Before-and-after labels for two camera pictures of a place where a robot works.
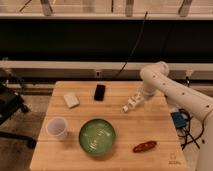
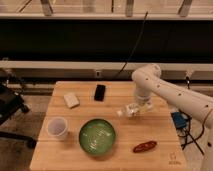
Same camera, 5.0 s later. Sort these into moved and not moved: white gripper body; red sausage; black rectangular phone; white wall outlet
Moved: white gripper body
Not moved: red sausage; black rectangular phone; white wall outlet
